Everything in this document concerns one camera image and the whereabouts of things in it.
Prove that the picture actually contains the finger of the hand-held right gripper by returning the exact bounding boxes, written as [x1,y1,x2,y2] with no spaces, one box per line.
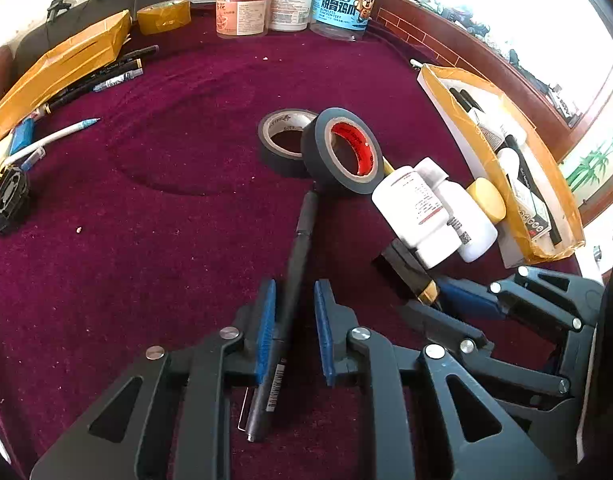
[439,265,604,331]
[401,300,574,398]

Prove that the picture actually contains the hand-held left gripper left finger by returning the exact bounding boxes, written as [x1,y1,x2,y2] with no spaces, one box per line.
[30,279,278,480]

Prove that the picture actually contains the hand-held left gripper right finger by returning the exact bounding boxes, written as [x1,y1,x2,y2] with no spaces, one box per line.
[313,280,559,480]

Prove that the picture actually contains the black and yellow tool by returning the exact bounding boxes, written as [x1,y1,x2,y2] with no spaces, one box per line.
[376,160,442,308]

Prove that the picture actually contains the plain white pill bottle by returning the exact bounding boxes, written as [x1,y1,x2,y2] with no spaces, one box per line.
[433,180,499,263]

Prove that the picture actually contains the slim black pen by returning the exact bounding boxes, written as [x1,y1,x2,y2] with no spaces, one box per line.
[244,190,321,443]

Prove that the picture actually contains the white pill bottle red-lined label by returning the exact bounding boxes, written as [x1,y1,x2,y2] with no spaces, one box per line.
[371,157,459,268]

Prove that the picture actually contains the thick black marker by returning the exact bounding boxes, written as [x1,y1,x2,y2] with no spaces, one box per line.
[503,132,562,248]

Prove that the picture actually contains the yellow cardboard tray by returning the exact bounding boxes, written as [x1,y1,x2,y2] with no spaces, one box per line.
[417,62,586,268]

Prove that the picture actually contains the black tape roll white core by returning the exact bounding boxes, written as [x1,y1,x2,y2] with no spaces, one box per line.
[258,108,319,178]

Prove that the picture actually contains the black tape roll red core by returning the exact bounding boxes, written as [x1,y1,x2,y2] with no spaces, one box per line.
[301,107,384,196]

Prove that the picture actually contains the white round-top bottle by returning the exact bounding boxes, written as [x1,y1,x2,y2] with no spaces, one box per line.
[496,147,526,178]

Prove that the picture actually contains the slim black marker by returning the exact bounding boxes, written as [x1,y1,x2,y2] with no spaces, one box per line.
[449,87,487,116]

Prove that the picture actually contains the wooden brick-pattern partition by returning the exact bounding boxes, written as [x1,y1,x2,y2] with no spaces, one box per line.
[373,0,613,161]

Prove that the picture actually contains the cluttered windowsill items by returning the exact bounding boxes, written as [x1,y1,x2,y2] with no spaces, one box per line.
[426,0,587,126]

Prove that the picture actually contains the white pen blue tip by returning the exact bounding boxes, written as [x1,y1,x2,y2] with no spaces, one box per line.
[34,118,101,150]

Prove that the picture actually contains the silver blue pen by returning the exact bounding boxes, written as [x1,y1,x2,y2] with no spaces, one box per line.
[92,70,145,93]

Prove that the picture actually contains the black cooling fan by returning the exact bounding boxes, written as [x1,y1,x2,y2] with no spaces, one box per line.
[0,166,32,237]

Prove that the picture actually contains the long black pen gold tip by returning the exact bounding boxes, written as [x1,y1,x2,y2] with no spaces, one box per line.
[39,67,120,117]

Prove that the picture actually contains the blue plastic case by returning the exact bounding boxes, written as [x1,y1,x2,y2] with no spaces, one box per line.
[7,119,38,157]

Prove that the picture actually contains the clear jar blue cartoon label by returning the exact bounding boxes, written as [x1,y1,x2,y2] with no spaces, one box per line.
[309,0,382,42]

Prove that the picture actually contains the clear jar orange label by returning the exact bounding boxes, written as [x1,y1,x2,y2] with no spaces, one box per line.
[215,0,273,38]

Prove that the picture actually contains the wide yellow tape roll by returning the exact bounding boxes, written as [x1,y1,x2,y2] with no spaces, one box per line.
[136,0,193,36]

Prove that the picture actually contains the white plastic tub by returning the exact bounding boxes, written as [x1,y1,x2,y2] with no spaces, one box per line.
[267,0,317,32]

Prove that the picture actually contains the shallow yellow cardboard box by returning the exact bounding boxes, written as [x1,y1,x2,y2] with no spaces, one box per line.
[0,9,133,142]

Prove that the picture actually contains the bamboo wall painting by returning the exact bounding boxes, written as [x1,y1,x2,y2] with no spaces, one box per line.
[561,130,613,211]

